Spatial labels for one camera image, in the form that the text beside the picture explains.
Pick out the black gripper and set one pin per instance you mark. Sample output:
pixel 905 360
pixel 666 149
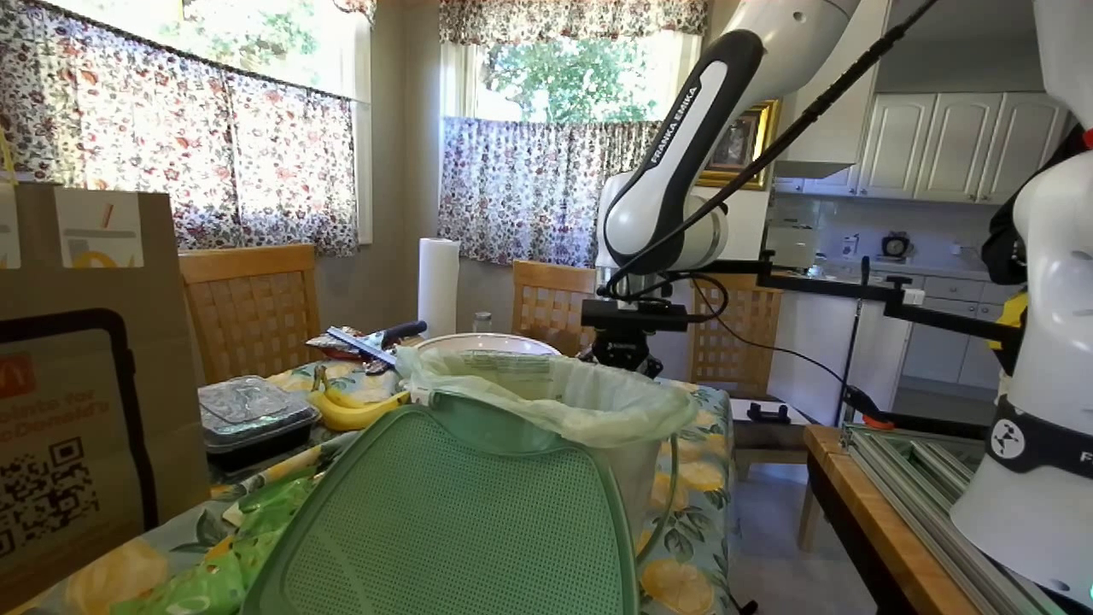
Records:
pixel 623 348

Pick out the white bin with green liner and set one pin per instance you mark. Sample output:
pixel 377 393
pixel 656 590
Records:
pixel 567 396

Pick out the green plastic bin lid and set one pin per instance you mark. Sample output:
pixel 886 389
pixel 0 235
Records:
pixel 457 524

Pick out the wooden lattice-back chair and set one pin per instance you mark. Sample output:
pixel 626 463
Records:
pixel 552 301
pixel 251 309

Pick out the lemon print tablecloth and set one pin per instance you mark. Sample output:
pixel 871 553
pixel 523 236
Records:
pixel 689 481

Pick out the white plate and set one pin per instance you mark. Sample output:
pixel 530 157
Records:
pixel 481 338

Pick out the small black device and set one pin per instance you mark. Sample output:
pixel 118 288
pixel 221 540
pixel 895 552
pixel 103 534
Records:
pixel 771 414

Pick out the white paper towel roll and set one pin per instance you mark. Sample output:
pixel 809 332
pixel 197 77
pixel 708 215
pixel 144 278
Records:
pixel 440 278

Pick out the narrow floral cafe curtain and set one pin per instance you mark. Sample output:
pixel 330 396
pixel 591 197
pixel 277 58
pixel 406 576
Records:
pixel 513 183

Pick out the yellow banana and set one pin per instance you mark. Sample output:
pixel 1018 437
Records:
pixel 345 412

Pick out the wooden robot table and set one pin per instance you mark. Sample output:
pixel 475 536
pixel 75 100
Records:
pixel 877 534

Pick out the white range hood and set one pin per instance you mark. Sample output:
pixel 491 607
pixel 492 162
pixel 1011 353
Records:
pixel 842 124

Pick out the white lower kitchen cabinets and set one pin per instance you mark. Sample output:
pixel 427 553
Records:
pixel 944 346

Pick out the white kitchen cabinets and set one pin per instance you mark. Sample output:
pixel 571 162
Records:
pixel 944 346
pixel 958 149

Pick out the aluminium mounting rails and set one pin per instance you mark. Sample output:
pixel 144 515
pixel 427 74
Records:
pixel 924 490

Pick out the floral window valance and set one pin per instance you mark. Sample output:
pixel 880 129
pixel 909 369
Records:
pixel 549 17

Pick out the black tray with foil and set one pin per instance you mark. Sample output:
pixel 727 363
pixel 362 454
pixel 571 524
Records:
pixel 251 412

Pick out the white upper kitchen cabinets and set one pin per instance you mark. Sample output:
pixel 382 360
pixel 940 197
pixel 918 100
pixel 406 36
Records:
pixel 958 149

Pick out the green plastic bag pack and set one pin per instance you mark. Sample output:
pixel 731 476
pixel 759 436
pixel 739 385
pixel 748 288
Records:
pixel 226 547

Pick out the wide floral cafe curtain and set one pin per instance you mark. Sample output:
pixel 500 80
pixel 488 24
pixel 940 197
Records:
pixel 172 149

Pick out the brown paper bag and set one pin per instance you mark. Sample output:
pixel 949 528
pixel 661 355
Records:
pixel 71 294

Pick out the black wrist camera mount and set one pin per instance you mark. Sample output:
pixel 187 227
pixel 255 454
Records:
pixel 632 317

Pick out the gold picture frame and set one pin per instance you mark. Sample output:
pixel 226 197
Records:
pixel 739 142

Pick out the round black wall gadget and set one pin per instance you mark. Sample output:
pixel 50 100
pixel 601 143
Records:
pixel 895 246

